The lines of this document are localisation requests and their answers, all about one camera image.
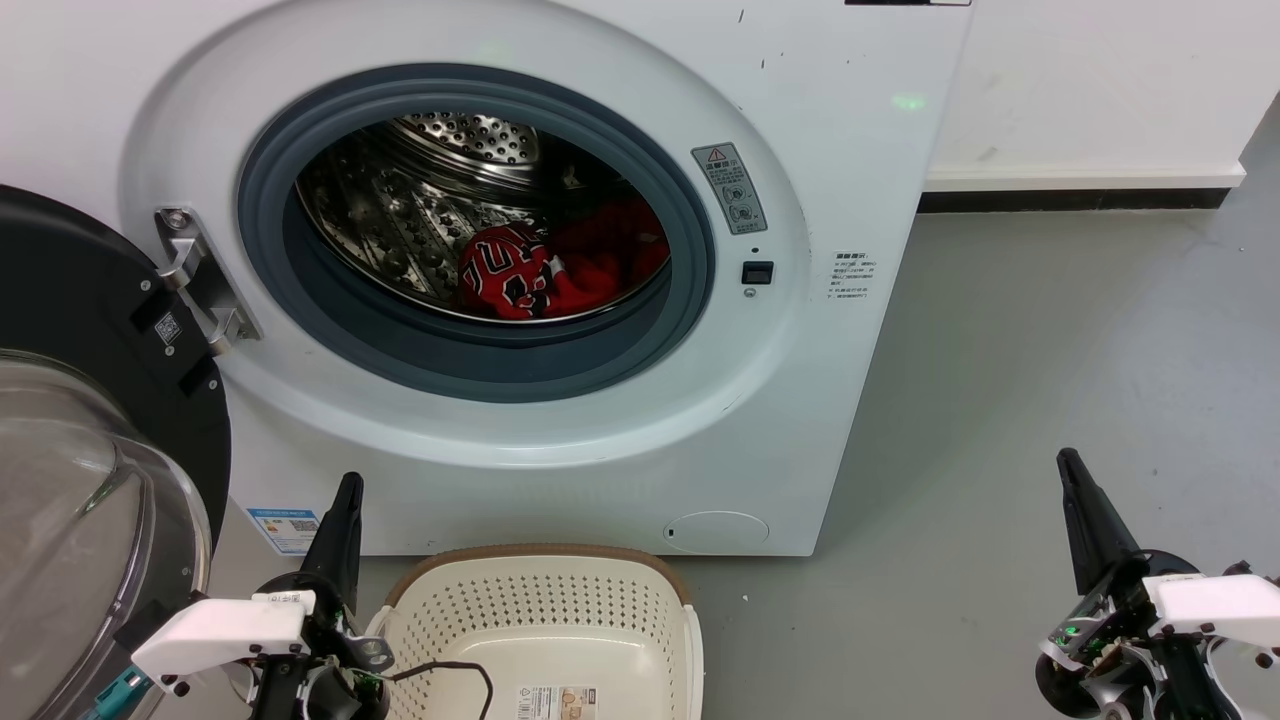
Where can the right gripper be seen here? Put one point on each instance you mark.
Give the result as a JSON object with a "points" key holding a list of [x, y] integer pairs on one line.
{"points": [[1200, 600]]}

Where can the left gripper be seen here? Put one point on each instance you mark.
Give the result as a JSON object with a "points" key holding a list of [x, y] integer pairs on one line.
{"points": [[220, 630]]}

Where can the red sports jersey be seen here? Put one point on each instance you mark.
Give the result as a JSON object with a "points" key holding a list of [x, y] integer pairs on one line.
{"points": [[500, 270]]}

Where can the cream perforated laundry basket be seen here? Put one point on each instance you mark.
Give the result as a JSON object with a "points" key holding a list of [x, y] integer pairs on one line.
{"points": [[560, 600]]}

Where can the white printed product label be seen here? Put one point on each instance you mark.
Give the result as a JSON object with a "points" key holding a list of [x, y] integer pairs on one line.
{"points": [[557, 703]]}

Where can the stainless steel washing machine drum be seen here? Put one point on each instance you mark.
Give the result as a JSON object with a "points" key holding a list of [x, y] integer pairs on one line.
{"points": [[400, 220]]}

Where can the black washer door with glass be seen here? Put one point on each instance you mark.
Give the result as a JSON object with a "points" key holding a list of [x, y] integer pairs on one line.
{"points": [[60, 280]]}

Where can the blue energy label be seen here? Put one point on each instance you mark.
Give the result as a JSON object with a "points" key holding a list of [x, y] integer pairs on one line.
{"points": [[285, 530]]}

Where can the grey rubber door gasket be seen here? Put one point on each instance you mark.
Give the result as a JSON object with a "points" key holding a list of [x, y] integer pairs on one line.
{"points": [[480, 365]]}

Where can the teal left gripper connector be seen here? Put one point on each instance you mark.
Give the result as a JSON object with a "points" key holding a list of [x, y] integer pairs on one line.
{"points": [[122, 692]]}

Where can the white QR code sticker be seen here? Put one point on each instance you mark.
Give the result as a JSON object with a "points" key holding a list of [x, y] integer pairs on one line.
{"points": [[169, 328]]}

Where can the silver metal door hinge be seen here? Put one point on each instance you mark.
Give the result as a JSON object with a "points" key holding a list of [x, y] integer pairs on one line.
{"points": [[200, 280]]}

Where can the white front-load washing machine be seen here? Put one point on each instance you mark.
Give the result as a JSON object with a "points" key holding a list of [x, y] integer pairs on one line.
{"points": [[800, 400]]}

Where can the black baseboard strip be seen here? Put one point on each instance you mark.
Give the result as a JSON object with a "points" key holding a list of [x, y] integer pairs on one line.
{"points": [[1070, 200]]}

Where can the white text sticker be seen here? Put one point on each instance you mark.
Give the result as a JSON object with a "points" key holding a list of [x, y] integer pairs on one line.
{"points": [[853, 276]]}

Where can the round white filter cover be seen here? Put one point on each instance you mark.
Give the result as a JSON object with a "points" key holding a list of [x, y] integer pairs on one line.
{"points": [[716, 532]]}

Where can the grey warning sticker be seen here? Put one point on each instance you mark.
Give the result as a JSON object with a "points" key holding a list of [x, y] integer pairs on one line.
{"points": [[730, 188]]}

